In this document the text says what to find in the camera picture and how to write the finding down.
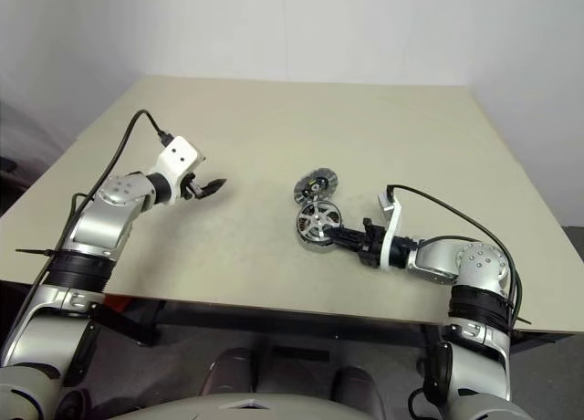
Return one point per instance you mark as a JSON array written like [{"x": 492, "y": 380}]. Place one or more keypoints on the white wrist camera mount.
[
  {"x": 178, "y": 157},
  {"x": 393, "y": 223}
]

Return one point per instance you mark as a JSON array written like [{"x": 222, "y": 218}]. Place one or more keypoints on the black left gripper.
[{"x": 191, "y": 187}]

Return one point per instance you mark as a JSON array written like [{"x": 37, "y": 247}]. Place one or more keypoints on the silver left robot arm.
[{"x": 102, "y": 214}]

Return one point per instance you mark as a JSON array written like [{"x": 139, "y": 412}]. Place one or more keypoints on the grey robot torso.
[{"x": 251, "y": 408}]

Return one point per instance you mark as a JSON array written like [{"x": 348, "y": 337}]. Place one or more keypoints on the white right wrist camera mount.
[{"x": 393, "y": 223}]

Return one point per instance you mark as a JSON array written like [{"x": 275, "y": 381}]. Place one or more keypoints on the silver spoked rotor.
[{"x": 315, "y": 217}]

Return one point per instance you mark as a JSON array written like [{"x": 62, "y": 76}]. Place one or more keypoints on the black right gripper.
[{"x": 373, "y": 246}]

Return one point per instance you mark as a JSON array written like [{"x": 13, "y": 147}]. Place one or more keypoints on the red object under table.
[{"x": 119, "y": 305}]

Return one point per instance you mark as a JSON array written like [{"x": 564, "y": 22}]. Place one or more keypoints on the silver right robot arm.
[{"x": 474, "y": 265}]

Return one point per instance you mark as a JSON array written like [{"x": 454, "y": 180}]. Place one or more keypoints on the black table frame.
[{"x": 274, "y": 317}]

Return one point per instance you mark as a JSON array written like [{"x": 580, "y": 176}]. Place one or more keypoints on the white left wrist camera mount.
[{"x": 178, "y": 157}]

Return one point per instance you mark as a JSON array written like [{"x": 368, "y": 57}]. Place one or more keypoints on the grey motor housing lid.
[{"x": 315, "y": 182}]

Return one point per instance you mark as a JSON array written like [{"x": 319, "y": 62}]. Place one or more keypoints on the dark rounded shape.
[
  {"x": 353, "y": 385},
  {"x": 228, "y": 370}
]

